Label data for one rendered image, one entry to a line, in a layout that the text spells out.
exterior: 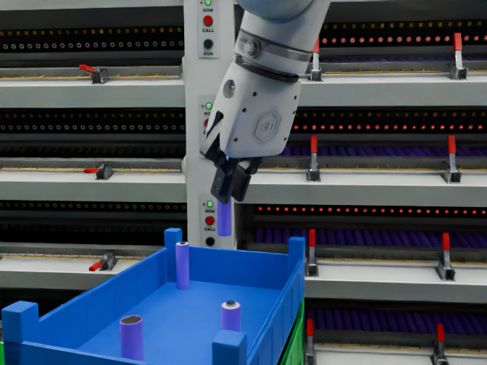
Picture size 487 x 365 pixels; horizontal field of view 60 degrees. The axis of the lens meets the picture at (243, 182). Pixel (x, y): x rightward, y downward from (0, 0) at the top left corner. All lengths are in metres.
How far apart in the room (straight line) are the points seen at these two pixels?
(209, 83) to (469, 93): 0.49
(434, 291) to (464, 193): 0.20
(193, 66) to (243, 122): 0.40
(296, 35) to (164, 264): 0.36
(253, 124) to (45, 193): 0.60
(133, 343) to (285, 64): 0.30
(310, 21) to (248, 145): 0.15
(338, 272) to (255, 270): 0.34
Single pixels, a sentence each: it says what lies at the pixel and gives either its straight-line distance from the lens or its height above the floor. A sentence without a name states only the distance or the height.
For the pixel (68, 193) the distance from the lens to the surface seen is 0.95.
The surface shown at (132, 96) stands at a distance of 0.89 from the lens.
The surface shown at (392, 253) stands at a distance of 0.96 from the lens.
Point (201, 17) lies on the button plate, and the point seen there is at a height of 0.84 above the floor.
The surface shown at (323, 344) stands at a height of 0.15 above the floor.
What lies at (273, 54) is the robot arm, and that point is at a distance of 0.45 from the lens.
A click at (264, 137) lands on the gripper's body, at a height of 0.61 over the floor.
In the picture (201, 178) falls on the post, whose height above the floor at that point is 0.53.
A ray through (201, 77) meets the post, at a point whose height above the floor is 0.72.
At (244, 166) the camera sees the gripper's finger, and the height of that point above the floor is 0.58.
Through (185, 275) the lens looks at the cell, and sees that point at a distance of 0.60.
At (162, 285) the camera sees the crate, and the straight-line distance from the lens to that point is 0.62.
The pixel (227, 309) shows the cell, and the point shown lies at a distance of 0.38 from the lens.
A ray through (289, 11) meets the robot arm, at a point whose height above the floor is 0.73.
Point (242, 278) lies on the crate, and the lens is 0.61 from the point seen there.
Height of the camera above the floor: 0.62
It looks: 7 degrees down
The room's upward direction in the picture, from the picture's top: straight up
